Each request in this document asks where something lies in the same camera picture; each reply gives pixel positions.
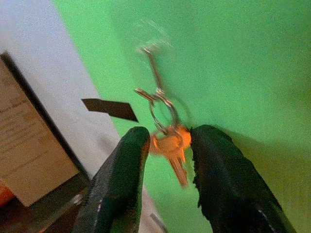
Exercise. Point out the orange object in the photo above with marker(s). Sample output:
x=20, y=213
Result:
x=5, y=194

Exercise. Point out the grey tape strip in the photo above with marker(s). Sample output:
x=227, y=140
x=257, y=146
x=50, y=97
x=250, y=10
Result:
x=158, y=222

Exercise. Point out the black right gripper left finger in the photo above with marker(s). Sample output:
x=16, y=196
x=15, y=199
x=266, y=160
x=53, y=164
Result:
x=119, y=184

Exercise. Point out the black tape strip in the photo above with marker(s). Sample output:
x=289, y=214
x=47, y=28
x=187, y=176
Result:
x=109, y=109

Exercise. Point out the green board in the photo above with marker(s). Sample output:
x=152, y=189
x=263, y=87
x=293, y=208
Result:
x=243, y=72

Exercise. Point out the brass key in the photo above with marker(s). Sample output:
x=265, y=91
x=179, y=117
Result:
x=170, y=145

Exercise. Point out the beige printed cardboard box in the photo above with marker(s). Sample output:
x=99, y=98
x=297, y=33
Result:
x=24, y=145

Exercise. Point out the silver adhesive wall hook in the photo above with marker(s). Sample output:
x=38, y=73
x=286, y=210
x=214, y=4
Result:
x=154, y=68

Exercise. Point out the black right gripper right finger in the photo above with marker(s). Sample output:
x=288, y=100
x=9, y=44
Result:
x=230, y=189

